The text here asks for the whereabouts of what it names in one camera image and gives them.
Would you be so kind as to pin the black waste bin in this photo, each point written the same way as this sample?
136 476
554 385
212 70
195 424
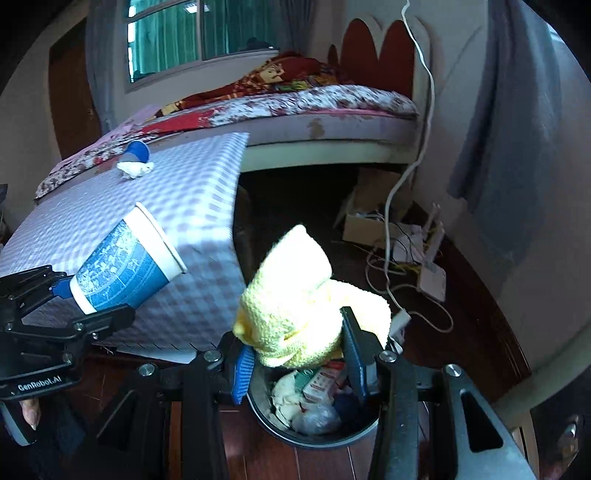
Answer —
318 443

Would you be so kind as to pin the white router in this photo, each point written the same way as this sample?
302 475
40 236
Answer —
431 281

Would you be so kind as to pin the grey blue hanging curtain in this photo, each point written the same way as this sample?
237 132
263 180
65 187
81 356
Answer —
508 115

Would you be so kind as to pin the bed with floral bedding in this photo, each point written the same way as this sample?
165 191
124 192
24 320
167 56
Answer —
323 127

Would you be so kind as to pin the brown wooden door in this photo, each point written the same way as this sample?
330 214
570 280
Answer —
69 92

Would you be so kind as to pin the bed with floral blanket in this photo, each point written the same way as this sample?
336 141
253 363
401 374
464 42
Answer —
323 99

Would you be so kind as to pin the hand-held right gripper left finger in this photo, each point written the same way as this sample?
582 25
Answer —
242 376

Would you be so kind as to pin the small dark blue paper cup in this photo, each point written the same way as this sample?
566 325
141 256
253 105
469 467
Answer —
138 150

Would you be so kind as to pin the white plug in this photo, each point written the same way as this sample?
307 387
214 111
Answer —
399 323

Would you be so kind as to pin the blue patterned paper cup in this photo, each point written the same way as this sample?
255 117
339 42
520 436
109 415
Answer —
124 263

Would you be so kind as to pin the grey window curtain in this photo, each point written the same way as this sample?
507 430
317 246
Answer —
298 27
104 60

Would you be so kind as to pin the person's left hand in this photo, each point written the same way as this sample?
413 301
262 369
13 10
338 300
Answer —
30 410

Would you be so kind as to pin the yellow knitted cloth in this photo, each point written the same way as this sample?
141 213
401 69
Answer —
295 295

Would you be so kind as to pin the red and white carton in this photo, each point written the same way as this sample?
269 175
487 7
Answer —
318 385

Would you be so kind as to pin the pink bed sheet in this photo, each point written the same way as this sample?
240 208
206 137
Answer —
138 117

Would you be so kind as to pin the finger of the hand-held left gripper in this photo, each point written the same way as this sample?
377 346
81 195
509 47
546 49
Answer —
101 318
27 281

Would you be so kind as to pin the cardboard box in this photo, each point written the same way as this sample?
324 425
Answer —
364 228

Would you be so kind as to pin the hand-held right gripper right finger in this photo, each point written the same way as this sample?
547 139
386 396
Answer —
359 364

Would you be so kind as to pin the white crumpled tissue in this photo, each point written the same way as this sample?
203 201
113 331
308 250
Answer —
134 169

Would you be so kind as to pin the red printed blanket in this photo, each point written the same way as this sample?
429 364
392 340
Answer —
258 83

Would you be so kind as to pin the window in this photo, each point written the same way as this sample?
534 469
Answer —
175 32

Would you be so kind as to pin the red scalloped headboard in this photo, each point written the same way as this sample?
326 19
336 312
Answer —
364 50

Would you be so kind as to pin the clear plastic bag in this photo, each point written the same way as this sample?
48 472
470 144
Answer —
318 417

